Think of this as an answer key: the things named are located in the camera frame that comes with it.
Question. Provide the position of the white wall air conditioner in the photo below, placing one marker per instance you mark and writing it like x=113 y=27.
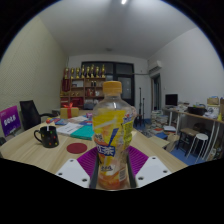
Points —
x=155 y=66

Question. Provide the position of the black mug with coloured dots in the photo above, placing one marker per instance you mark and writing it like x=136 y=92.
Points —
x=49 y=137

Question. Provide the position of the white paper sheet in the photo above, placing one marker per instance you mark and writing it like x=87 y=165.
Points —
x=69 y=128

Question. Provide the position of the colourful blue booklet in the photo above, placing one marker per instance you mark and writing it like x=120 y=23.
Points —
x=57 y=120

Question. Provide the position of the purple sign on stand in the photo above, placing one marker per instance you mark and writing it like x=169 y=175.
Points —
x=10 y=120

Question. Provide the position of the teal book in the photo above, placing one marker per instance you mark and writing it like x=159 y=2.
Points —
x=83 y=132

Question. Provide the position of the black office chair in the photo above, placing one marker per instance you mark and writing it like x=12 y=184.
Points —
x=29 y=113

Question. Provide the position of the pile of books on floor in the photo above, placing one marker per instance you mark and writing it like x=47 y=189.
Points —
x=160 y=121

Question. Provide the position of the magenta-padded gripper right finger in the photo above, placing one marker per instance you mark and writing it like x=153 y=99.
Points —
x=151 y=170

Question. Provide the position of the wooden shelf unit with trophies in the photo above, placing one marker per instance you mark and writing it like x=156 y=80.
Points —
x=78 y=90

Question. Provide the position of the dark wooden stool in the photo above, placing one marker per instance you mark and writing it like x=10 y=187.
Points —
x=186 y=132

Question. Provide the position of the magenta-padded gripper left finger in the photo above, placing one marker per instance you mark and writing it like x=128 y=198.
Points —
x=74 y=171

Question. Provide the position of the black computer monitor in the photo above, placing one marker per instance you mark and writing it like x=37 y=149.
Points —
x=171 y=99

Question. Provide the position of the black tripod stand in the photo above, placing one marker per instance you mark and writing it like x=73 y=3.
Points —
x=140 y=106

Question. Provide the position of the dark glass door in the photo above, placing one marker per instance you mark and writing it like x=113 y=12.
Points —
x=126 y=83

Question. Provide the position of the yellow gift box red ribbon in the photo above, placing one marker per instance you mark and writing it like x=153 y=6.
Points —
x=69 y=112

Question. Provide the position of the yellow-labelled plastic drink bottle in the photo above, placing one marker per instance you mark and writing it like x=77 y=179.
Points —
x=111 y=133

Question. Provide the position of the flat round red coaster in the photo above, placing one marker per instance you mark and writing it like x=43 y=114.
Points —
x=76 y=148

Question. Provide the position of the long wooden side desk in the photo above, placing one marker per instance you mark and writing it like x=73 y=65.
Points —
x=200 y=117

